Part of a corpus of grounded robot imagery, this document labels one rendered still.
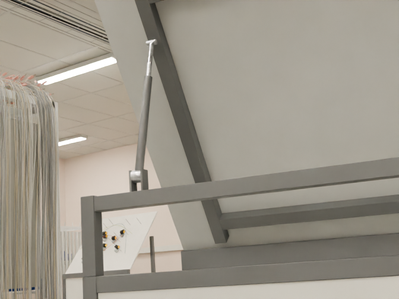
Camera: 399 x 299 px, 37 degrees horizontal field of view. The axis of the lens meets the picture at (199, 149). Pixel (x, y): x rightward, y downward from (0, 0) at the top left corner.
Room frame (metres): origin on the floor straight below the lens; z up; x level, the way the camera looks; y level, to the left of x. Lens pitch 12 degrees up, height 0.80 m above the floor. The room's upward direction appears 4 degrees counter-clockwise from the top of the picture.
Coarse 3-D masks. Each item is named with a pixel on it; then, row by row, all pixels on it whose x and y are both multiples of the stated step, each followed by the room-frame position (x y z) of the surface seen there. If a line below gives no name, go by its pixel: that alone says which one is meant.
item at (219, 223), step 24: (144, 0) 1.49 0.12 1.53; (144, 24) 1.54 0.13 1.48; (168, 48) 1.59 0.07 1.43; (168, 72) 1.61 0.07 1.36; (168, 96) 1.65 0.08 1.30; (192, 144) 1.73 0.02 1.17; (192, 168) 1.78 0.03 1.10; (216, 216) 1.87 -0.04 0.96; (240, 216) 1.85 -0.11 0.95; (264, 216) 1.82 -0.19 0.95; (288, 216) 1.80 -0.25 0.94; (312, 216) 1.77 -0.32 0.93; (336, 216) 1.75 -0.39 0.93; (360, 216) 1.73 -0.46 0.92; (216, 240) 1.93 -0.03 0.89
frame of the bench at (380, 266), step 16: (384, 256) 1.21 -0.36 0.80; (160, 272) 1.40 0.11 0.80; (176, 272) 1.38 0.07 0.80; (192, 272) 1.37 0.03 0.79; (208, 272) 1.35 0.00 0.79; (224, 272) 1.34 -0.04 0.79; (240, 272) 1.32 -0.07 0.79; (256, 272) 1.31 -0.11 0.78; (272, 272) 1.30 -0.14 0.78; (288, 272) 1.28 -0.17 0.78; (304, 272) 1.27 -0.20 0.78; (320, 272) 1.26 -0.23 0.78; (336, 272) 1.24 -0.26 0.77; (352, 272) 1.23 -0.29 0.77; (368, 272) 1.22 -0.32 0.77; (384, 272) 1.21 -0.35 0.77; (96, 288) 1.47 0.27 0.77; (112, 288) 1.45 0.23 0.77; (128, 288) 1.43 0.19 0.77; (144, 288) 1.41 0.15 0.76; (160, 288) 1.40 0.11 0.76; (176, 288) 1.38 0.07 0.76
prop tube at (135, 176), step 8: (144, 80) 1.50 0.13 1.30; (144, 88) 1.49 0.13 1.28; (144, 96) 1.49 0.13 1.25; (144, 104) 1.48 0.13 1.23; (144, 112) 1.47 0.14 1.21; (144, 120) 1.47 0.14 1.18; (144, 128) 1.46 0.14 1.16; (144, 136) 1.46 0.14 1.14; (144, 144) 1.45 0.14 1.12; (144, 152) 1.45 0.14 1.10; (136, 160) 1.44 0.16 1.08; (136, 168) 1.43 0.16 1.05; (136, 176) 1.42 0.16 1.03
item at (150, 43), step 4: (148, 40) 1.54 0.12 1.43; (152, 40) 1.53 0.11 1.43; (156, 40) 1.54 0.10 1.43; (148, 44) 1.54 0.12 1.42; (152, 44) 1.53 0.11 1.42; (152, 48) 1.53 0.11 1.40; (148, 52) 1.53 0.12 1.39; (152, 52) 1.53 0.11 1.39; (148, 56) 1.52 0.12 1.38; (152, 56) 1.53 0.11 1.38; (148, 60) 1.52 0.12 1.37; (152, 60) 1.53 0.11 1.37; (148, 64) 1.52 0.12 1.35; (148, 68) 1.51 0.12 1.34; (148, 72) 1.51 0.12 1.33
